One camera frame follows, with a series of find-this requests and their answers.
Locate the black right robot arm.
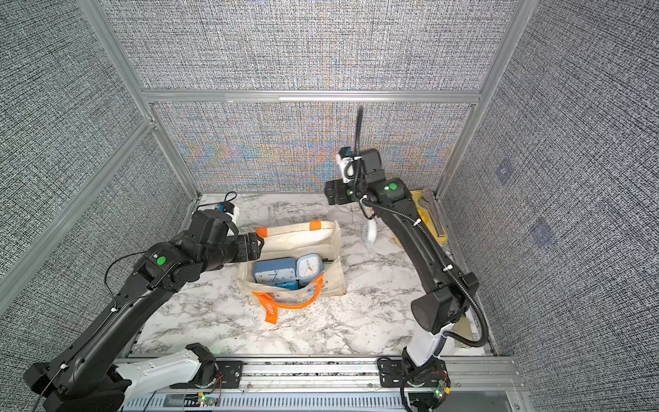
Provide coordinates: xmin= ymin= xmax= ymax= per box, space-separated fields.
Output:
xmin=324 ymin=147 xmax=489 ymax=373

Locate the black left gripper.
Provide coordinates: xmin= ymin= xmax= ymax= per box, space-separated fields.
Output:
xmin=201 ymin=230 xmax=267 ymax=276

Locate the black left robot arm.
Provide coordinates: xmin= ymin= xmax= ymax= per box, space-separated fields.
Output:
xmin=24 ymin=209 xmax=264 ymax=411

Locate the white round alarm clock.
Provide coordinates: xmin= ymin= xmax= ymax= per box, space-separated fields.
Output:
xmin=362 ymin=219 xmax=378 ymax=245

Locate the yellow cutting board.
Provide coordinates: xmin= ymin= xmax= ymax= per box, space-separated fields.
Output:
xmin=411 ymin=190 xmax=448 ymax=245

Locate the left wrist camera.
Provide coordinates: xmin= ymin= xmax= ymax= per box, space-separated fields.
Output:
xmin=216 ymin=191 xmax=240 ymax=222

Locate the blue rectangular alarm clock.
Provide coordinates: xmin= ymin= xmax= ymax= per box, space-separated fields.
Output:
xmin=253 ymin=257 xmax=296 ymax=285

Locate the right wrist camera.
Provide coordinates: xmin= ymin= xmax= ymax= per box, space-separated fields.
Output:
xmin=336 ymin=147 xmax=361 ymax=183

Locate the pale spice jar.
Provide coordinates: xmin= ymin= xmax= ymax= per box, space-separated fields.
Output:
xmin=451 ymin=315 xmax=475 ymax=349

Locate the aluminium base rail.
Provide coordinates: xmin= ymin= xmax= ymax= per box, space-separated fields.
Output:
xmin=124 ymin=355 xmax=534 ymax=411

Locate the light blue square alarm clock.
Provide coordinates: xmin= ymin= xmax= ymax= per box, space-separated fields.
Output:
xmin=296 ymin=254 xmax=324 ymax=285

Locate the grey metal wrench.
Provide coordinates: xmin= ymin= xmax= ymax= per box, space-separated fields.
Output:
xmin=419 ymin=189 xmax=446 ymax=237

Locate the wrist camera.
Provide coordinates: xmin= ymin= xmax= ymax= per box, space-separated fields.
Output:
xmin=216 ymin=191 xmax=240 ymax=222
xmin=336 ymin=147 xmax=361 ymax=183

